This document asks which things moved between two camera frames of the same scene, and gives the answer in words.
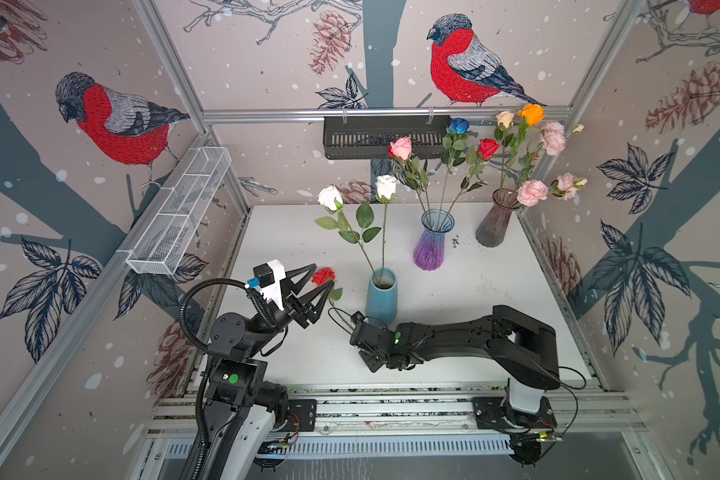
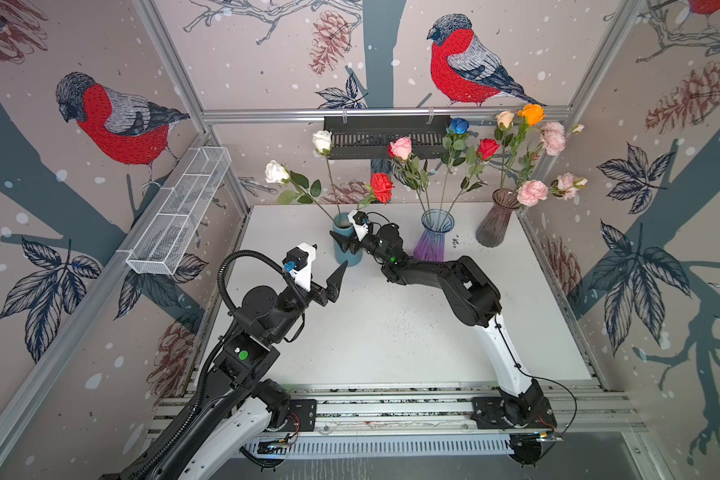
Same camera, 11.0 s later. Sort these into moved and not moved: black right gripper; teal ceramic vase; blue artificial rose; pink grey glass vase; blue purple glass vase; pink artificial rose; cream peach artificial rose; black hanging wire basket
Moved: teal ceramic vase; black right gripper
Not moved: blue artificial rose; cream peach artificial rose; black hanging wire basket; blue purple glass vase; pink artificial rose; pink grey glass vase
